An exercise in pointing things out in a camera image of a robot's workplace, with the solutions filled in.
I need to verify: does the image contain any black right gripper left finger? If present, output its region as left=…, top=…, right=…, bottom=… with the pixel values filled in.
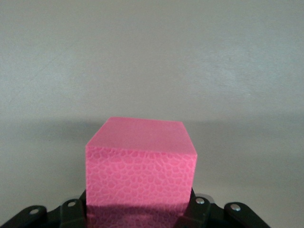
left=0, top=191, right=90, bottom=228

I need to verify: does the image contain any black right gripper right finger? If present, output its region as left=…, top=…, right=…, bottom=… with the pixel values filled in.
left=174, top=187, right=271, bottom=228

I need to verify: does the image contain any red foam cube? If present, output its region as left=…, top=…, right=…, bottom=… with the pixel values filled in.
left=85, top=116, right=198, bottom=228

